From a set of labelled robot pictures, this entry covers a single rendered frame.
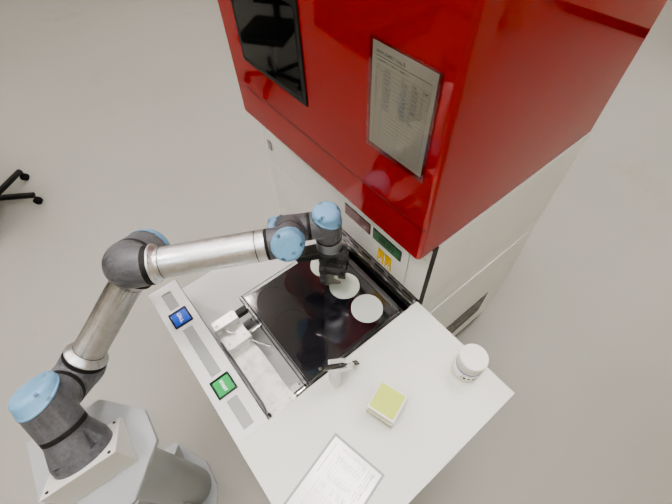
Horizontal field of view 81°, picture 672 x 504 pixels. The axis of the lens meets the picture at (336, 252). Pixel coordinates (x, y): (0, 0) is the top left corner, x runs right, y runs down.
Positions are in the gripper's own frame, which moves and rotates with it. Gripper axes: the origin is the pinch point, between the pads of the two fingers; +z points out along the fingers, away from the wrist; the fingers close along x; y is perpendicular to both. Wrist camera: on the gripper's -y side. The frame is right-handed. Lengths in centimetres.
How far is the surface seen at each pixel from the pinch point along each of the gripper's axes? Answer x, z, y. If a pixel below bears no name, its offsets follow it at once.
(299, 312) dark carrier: -11.9, 1.4, -6.3
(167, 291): -14.4, -4.7, -47.6
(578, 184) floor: 159, 91, 143
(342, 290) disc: -1.9, 1.2, 5.8
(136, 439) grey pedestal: -55, 9, -45
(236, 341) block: -24.8, 0.5, -22.6
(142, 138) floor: 163, 91, -190
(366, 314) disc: -9.1, 1.3, 14.7
